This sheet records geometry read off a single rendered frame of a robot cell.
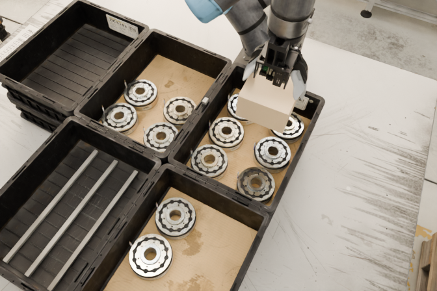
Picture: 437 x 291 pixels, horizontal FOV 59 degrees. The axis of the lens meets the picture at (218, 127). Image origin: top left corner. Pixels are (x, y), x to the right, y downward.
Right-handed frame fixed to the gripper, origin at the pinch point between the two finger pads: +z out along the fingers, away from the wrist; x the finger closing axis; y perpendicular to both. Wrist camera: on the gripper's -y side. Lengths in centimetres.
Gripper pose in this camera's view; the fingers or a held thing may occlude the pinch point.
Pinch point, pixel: (273, 86)
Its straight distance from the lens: 92.5
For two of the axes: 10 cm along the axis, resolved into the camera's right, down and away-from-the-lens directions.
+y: -4.1, 7.5, -5.1
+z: -0.4, 5.5, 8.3
